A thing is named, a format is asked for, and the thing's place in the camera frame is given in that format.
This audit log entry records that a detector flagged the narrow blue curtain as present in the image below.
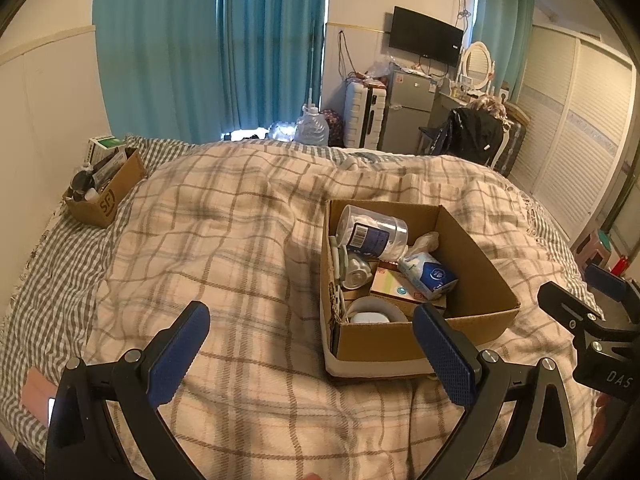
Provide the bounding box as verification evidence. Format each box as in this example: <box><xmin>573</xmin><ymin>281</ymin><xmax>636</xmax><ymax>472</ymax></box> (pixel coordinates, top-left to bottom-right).
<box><xmin>472</xmin><ymin>0</ymin><xmax>535</xmax><ymax>92</ymax></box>

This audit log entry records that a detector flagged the pile of plastic bottles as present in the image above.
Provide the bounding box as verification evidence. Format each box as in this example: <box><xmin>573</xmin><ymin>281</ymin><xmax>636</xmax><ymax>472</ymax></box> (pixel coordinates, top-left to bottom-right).
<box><xmin>270</xmin><ymin>121</ymin><xmax>299</xmax><ymax>143</ymax></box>

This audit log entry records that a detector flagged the grey white round container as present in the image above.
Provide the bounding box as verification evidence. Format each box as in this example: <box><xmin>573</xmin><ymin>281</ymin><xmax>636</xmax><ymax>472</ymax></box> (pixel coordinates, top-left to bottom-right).
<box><xmin>344</xmin><ymin>296</ymin><xmax>407</xmax><ymax>327</ymax></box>

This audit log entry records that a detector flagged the black jacket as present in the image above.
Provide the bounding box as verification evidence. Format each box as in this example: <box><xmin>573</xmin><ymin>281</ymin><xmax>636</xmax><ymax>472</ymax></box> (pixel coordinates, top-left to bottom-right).
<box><xmin>440</xmin><ymin>107</ymin><xmax>504</xmax><ymax>166</ymax></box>

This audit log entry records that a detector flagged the clear water jug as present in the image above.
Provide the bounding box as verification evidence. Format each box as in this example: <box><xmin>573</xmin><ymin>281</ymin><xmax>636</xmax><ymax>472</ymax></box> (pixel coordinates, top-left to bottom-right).
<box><xmin>294</xmin><ymin>102</ymin><xmax>330</xmax><ymax>147</ymax></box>

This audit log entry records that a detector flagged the clear bag on fridge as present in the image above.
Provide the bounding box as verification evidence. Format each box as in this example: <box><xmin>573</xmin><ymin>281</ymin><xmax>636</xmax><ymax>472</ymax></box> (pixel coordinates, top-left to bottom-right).
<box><xmin>367</xmin><ymin>59</ymin><xmax>402</xmax><ymax>82</ymax></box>

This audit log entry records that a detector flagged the green white box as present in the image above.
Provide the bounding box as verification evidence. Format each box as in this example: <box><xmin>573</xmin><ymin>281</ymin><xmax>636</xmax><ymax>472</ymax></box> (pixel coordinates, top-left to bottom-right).
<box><xmin>87</xmin><ymin>136</ymin><xmax>129</xmax><ymax>164</ymax></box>

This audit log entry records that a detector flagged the white oval mirror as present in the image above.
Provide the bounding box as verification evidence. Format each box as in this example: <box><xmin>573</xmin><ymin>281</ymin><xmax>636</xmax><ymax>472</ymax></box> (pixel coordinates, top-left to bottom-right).
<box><xmin>460</xmin><ymin>41</ymin><xmax>494</xmax><ymax>94</ymax></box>

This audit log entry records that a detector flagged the black bottle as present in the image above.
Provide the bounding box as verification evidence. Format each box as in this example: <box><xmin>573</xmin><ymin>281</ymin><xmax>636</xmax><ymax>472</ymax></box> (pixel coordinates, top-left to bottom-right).
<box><xmin>71</xmin><ymin>170</ymin><xmax>94</xmax><ymax>199</ymax></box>

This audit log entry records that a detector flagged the plaid blanket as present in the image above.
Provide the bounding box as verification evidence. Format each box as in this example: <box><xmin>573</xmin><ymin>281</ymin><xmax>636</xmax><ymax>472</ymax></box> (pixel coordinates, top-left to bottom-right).
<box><xmin>85</xmin><ymin>140</ymin><xmax>586</xmax><ymax>480</ymax></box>

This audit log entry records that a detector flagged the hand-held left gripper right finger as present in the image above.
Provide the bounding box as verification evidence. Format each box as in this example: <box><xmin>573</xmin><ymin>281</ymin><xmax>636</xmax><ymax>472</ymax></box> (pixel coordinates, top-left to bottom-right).
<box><xmin>412</xmin><ymin>302</ymin><xmax>578</xmax><ymax>480</ymax></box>

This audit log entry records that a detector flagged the blue window curtain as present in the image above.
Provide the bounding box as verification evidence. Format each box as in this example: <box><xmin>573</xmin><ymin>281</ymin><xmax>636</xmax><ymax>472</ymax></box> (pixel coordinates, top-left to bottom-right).
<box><xmin>217</xmin><ymin>0</ymin><xmax>329</xmax><ymax>137</ymax></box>

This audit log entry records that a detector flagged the wide blue curtain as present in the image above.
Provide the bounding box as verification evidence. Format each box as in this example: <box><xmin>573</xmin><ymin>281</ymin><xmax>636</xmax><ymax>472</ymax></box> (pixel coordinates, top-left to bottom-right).
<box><xmin>92</xmin><ymin>0</ymin><xmax>226</xmax><ymax>144</ymax></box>

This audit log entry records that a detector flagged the person's right hand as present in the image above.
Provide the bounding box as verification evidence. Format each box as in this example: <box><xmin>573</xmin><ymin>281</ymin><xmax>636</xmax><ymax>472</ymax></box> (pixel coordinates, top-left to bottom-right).
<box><xmin>589</xmin><ymin>394</ymin><xmax>611</xmax><ymax>448</ymax></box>

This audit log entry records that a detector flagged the pale green pack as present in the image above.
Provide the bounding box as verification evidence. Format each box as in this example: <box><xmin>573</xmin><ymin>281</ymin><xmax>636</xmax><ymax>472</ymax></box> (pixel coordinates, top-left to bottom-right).
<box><xmin>329</xmin><ymin>239</ymin><xmax>349</xmax><ymax>282</ymax></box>

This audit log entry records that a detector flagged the dark red bag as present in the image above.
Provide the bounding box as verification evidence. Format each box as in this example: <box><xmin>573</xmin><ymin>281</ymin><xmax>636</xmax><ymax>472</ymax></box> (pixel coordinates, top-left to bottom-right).
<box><xmin>320</xmin><ymin>109</ymin><xmax>346</xmax><ymax>147</ymax></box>

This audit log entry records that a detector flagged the clear cotton swab container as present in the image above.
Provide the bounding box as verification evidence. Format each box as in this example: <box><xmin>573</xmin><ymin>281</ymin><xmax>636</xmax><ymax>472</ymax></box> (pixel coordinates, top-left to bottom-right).
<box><xmin>336</xmin><ymin>205</ymin><xmax>409</xmax><ymax>260</ymax></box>

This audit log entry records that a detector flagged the brown plastic stool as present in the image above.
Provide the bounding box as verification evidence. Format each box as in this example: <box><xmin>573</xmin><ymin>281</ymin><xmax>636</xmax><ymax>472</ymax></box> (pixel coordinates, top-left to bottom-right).
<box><xmin>575</xmin><ymin>230</ymin><xmax>614</xmax><ymax>272</ymax></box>

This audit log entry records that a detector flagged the grey small fridge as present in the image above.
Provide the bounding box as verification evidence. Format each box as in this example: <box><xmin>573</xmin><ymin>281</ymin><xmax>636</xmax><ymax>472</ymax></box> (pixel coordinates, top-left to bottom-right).
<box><xmin>384</xmin><ymin>70</ymin><xmax>439</xmax><ymax>154</ymax></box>

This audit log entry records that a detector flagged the dark suitcase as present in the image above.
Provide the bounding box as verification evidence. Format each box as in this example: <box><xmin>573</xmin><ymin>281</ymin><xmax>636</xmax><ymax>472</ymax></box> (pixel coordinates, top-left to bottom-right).
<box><xmin>500</xmin><ymin>115</ymin><xmax>529</xmax><ymax>179</ymax></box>

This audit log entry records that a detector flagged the white jar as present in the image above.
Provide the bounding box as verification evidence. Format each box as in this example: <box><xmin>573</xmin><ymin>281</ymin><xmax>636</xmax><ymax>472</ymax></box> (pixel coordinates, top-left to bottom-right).
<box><xmin>342</xmin><ymin>250</ymin><xmax>381</xmax><ymax>291</ymax></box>

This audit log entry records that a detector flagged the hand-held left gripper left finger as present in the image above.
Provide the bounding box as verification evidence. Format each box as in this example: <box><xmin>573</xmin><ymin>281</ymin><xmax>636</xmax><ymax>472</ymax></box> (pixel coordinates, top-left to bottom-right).
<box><xmin>45</xmin><ymin>301</ymin><xmax>211</xmax><ymax>480</ymax></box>

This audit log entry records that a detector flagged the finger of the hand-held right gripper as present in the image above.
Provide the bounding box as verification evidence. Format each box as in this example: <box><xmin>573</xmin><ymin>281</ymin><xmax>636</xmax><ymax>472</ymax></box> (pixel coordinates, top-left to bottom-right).
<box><xmin>537</xmin><ymin>281</ymin><xmax>607</xmax><ymax>346</ymax></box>
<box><xmin>585</xmin><ymin>264</ymin><xmax>640</xmax><ymax>323</ymax></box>

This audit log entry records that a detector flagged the small cardboard box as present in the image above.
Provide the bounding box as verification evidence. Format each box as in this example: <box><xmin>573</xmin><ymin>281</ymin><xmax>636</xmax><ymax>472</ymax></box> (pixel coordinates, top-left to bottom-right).
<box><xmin>62</xmin><ymin>147</ymin><xmax>148</xmax><ymax>230</ymax></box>

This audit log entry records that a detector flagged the black wall television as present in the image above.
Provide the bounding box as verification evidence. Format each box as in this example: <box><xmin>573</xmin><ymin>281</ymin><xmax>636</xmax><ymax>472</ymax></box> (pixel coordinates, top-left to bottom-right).
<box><xmin>390</xmin><ymin>6</ymin><xmax>465</xmax><ymax>67</ymax></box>

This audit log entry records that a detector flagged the white suitcase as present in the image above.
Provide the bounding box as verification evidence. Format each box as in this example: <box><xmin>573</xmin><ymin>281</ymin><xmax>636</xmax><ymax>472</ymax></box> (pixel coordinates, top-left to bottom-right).
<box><xmin>344</xmin><ymin>80</ymin><xmax>390</xmax><ymax>150</ymax></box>

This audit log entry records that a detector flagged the blue tissue pack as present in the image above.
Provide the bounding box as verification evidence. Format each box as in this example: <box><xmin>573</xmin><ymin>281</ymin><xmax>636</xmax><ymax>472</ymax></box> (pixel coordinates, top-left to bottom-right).
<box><xmin>397</xmin><ymin>232</ymin><xmax>459</xmax><ymax>295</ymax></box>

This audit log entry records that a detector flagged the white slatted wardrobe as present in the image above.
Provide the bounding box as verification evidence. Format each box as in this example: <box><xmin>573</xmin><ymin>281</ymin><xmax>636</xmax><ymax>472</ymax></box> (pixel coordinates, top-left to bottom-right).
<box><xmin>515</xmin><ymin>22</ymin><xmax>636</xmax><ymax>241</ymax></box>

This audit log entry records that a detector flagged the white red medicine box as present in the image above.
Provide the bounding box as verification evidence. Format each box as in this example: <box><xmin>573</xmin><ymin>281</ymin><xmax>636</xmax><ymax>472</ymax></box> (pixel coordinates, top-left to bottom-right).
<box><xmin>370</xmin><ymin>260</ymin><xmax>448</xmax><ymax>311</ymax></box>

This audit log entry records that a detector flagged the black wall cable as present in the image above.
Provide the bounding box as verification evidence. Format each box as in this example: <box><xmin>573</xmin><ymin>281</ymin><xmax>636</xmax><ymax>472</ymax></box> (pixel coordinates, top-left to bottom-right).
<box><xmin>337</xmin><ymin>30</ymin><xmax>351</xmax><ymax>79</ymax></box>

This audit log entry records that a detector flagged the floral cloth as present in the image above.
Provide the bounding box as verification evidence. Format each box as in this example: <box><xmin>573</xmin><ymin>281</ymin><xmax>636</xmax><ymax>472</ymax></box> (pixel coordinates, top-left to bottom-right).
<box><xmin>470</xmin><ymin>95</ymin><xmax>507</xmax><ymax>117</ymax></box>

